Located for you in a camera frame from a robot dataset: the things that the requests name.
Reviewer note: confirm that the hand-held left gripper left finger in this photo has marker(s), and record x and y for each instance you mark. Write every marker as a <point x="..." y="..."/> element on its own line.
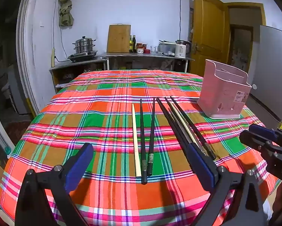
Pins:
<point x="81" y="167"/>

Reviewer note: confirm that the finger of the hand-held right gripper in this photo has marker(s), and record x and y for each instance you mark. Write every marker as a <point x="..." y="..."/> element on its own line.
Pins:
<point x="251" y="139"/>
<point x="263" y="131"/>

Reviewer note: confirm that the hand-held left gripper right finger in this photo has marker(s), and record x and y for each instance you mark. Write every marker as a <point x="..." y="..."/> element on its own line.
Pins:
<point x="199" y="164"/>

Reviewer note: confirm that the dark brown chopstick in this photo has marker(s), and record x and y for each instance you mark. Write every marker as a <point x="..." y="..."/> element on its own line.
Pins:
<point x="178" y="122"/>

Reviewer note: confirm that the wooden and metal chopstick pair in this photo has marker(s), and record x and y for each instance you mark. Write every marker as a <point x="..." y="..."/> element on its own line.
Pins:
<point x="181" y="117"/>

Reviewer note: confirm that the pink utensil basket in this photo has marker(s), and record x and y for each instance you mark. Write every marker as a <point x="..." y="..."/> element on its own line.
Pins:
<point x="216" y="94"/>

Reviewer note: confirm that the light bamboo chopstick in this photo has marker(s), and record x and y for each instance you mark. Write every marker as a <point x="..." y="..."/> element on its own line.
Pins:
<point x="135" y="141"/>

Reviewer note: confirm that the plaid tablecloth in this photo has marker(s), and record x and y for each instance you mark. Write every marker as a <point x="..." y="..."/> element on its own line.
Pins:
<point x="84" y="113"/>

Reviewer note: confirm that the grey refrigerator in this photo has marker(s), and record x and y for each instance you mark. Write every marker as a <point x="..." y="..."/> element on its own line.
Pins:
<point x="272" y="63"/>

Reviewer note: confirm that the low steel cabinet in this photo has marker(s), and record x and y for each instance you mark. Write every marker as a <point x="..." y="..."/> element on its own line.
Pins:
<point x="84" y="62"/>

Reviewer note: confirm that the black stove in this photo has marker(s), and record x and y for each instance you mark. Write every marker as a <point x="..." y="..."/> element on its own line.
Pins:
<point x="82" y="56"/>

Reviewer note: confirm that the white electric kettle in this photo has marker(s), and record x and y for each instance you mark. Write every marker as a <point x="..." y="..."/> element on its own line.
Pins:
<point x="180" y="51"/>
<point x="188" y="47"/>

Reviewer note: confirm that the beige power strip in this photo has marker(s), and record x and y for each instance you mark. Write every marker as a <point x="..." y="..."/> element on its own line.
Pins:
<point x="53" y="57"/>

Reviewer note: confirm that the yellow wooden door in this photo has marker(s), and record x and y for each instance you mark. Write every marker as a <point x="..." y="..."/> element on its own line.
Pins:
<point x="209" y="28"/>

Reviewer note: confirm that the white storage container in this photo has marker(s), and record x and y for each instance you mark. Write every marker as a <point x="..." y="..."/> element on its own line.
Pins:
<point x="166" y="48"/>

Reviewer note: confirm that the stainless steel steamer pot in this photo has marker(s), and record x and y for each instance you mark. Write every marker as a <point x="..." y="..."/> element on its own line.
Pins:
<point x="84" y="44"/>

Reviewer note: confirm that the clear glass cup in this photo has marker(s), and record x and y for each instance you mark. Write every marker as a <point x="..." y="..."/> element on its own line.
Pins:
<point x="153" y="49"/>

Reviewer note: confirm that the red lidded labelled jar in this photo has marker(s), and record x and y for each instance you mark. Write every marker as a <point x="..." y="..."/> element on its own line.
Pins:
<point x="139" y="49"/>

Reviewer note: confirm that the dark oil bottle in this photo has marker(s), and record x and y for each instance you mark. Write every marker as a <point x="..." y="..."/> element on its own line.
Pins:
<point x="134" y="44"/>
<point x="130" y="44"/>

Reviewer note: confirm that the wooden cutting board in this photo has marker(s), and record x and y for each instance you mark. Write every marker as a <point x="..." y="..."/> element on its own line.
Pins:
<point x="118" y="38"/>

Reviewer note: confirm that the olive green hanging cloth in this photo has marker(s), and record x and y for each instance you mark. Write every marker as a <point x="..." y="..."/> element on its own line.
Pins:
<point x="65" y="7"/>

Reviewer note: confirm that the wooden door frame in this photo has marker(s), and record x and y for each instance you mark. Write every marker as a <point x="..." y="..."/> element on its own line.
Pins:
<point x="247" y="4"/>

